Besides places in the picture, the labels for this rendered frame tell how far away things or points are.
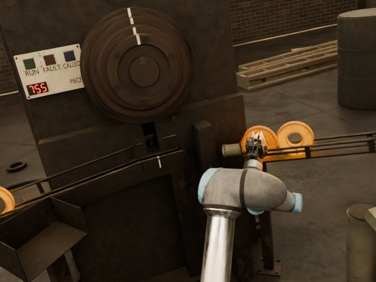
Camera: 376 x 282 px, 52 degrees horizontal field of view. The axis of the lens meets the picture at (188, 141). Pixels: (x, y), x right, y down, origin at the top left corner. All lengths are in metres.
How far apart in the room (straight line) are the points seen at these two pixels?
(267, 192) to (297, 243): 1.16
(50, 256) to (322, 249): 1.39
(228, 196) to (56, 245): 0.69
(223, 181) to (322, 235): 1.27
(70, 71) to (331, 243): 1.59
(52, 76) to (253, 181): 0.98
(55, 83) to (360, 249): 1.38
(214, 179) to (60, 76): 0.86
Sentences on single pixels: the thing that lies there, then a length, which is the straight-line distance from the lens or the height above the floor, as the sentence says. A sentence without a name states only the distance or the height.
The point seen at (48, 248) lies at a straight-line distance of 1.54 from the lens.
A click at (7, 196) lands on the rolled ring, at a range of 1.79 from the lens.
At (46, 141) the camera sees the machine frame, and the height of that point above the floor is 0.87.
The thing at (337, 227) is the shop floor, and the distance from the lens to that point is 2.41.
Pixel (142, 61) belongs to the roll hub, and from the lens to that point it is 1.51.
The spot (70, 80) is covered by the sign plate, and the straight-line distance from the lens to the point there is 1.73.
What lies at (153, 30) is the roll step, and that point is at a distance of 1.57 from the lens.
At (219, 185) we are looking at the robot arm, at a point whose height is 0.84.
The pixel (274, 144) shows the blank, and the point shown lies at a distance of 1.73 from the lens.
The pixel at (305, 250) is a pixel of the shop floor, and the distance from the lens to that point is 2.24.
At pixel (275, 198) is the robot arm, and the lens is 1.18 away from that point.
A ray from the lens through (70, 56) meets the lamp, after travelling 1.71.
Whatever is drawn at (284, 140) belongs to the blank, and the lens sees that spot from 1.72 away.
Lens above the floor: 1.41
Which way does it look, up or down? 22 degrees down
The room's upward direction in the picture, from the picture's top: 9 degrees counter-clockwise
